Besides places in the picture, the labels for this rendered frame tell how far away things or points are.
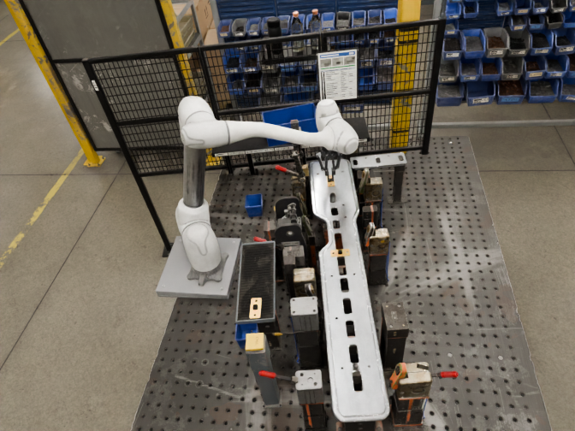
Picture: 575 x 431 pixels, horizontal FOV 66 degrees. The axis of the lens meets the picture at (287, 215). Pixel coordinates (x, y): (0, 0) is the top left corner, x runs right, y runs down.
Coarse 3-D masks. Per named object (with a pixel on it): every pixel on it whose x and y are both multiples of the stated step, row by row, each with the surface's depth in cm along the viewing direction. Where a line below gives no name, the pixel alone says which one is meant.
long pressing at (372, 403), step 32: (320, 192) 224; (352, 192) 222; (352, 224) 206; (320, 256) 194; (352, 256) 193; (352, 288) 181; (352, 320) 171; (352, 384) 153; (384, 384) 152; (352, 416) 145; (384, 416) 144
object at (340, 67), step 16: (352, 48) 234; (320, 64) 240; (336, 64) 241; (352, 64) 241; (320, 80) 247; (336, 80) 247; (352, 80) 247; (320, 96) 254; (336, 96) 254; (352, 96) 254
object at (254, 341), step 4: (248, 336) 152; (252, 336) 152; (256, 336) 152; (260, 336) 152; (248, 340) 151; (252, 340) 151; (256, 340) 151; (260, 340) 151; (248, 344) 150; (252, 344) 150; (256, 344) 150; (260, 344) 150; (248, 348) 149; (252, 348) 149; (256, 348) 149; (260, 348) 149
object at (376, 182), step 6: (372, 180) 220; (378, 180) 219; (366, 186) 219; (372, 186) 219; (378, 186) 219; (366, 192) 222; (372, 192) 223; (378, 192) 223; (366, 198) 225; (372, 198) 225; (378, 198) 225; (366, 204) 228; (372, 204) 228; (378, 204) 229; (378, 210) 232; (378, 216) 234; (378, 222) 237; (378, 228) 240
